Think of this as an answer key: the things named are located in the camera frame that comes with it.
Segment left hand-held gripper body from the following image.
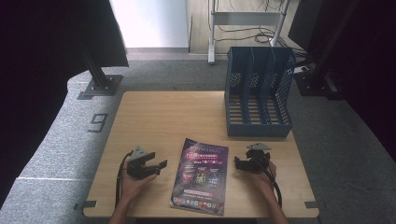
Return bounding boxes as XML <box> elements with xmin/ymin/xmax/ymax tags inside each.
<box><xmin>126</xmin><ymin>146</ymin><xmax>163</xmax><ymax>181</ymax></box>

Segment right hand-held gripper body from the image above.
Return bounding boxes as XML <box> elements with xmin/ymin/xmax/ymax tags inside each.
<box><xmin>246</xmin><ymin>142</ymin><xmax>272</xmax><ymax>175</ymax></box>

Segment blue plastic file rack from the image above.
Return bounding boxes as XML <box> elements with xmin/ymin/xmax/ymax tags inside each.
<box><xmin>223</xmin><ymin>46</ymin><xmax>297</xmax><ymax>138</ymax></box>

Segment purple magazine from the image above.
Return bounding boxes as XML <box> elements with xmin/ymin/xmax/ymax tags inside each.
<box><xmin>169</xmin><ymin>137</ymin><xmax>230</xmax><ymax>217</ymax></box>

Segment person's left hand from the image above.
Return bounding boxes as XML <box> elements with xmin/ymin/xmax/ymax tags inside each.
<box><xmin>120</xmin><ymin>169</ymin><xmax>158</xmax><ymax>203</ymax></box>

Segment person's right hand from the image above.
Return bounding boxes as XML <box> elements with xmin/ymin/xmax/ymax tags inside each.
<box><xmin>248</xmin><ymin>161</ymin><xmax>278</xmax><ymax>196</ymax></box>

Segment black metal stand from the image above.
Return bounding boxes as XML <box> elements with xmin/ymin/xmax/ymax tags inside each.
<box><xmin>293</xmin><ymin>0</ymin><xmax>362</xmax><ymax>98</ymax></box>

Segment white power strip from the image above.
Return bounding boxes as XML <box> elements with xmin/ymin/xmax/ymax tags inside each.
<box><xmin>293</xmin><ymin>64</ymin><xmax>312</xmax><ymax>75</ymax></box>

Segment black curtain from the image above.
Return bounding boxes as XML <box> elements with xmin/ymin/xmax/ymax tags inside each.
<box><xmin>0</xmin><ymin>0</ymin><xmax>129</xmax><ymax>207</ymax></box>

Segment dark curtain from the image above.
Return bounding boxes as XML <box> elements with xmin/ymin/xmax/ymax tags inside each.
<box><xmin>288</xmin><ymin>0</ymin><xmax>396</xmax><ymax>157</ymax></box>

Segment left hand-held gripper black cable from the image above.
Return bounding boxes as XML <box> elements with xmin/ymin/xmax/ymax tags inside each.
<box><xmin>114</xmin><ymin>150</ymin><xmax>134</xmax><ymax>209</ymax></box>

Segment hand-held gripper black cable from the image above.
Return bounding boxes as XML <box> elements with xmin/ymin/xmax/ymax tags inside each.
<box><xmin>258</xmin><ymin>158</ymin><xmax>284</xmax><ymax>209</ymax></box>
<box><xmin>114</xmin><ymin>150</ymin><xmax>134</xmax><ymax>209</ymax></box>

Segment right hand-held gripper black cable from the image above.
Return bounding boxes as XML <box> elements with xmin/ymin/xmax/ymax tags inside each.
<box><xmin>258</xmin><ymin>158</ymin><xmax>284</xmax><ymax>209</ymax></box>

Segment black metal post with base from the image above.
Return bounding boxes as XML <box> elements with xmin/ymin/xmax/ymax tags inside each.
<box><xmin>78</xmin><ymin>46</ymin><xmax>124</xmax><ymax>97</ymax></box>

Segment black floor cables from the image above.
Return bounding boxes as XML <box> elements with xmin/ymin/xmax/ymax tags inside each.
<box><xmin>214</xmin><ymin>0</ymin><xmax>307</xmax><ymax>59</ymax></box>

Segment white metal desk frame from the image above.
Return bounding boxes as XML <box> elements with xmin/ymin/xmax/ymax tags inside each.
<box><xmin>207</xmin><ymin>0</ymin><xmax>292</xmax><ymax>65</ymax></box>

